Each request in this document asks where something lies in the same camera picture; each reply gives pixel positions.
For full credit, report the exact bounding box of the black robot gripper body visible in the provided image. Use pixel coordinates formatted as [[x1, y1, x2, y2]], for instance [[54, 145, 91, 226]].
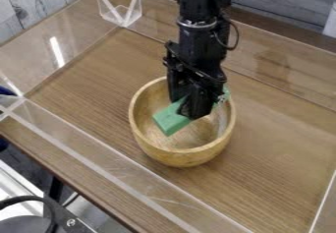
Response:
[[164, 19, 230, 91]]

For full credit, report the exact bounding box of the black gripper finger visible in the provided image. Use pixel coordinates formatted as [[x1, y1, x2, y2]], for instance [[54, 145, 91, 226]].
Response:
[[178, 84, 222, 120], [167, 67, 191, 103]]

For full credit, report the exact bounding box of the green rectangular block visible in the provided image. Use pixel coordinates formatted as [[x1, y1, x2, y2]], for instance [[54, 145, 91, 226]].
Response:
[[151, 85, 232, 138]]

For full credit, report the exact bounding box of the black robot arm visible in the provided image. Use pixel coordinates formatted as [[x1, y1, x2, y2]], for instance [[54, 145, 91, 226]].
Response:
[[163, 0, 238, 120]]

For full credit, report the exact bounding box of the brown wooden bowl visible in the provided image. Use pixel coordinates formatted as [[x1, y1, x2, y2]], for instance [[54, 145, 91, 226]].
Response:
[[128, 77, 236, 167]]

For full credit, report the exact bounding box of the blue object at edge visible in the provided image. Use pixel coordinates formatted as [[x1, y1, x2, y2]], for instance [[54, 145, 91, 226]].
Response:
[[0, 86, 16, 96]]

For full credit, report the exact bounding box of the clear acrylic corner bracket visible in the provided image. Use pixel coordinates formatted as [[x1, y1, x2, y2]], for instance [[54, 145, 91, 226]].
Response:
[[98, 0, 142, 29]]

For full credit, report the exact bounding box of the clear acrylic tray wall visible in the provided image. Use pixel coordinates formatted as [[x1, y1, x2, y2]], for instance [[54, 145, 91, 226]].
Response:
[[0, 0, 336, 233]]

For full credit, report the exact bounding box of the black metal base plate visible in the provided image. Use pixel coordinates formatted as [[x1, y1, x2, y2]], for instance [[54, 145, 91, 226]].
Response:
[[0, 197, 98, 233]]

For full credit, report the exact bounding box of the black cable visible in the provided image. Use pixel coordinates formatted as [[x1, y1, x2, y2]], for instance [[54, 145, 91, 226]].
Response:
[[0, 195, 60, 233]]

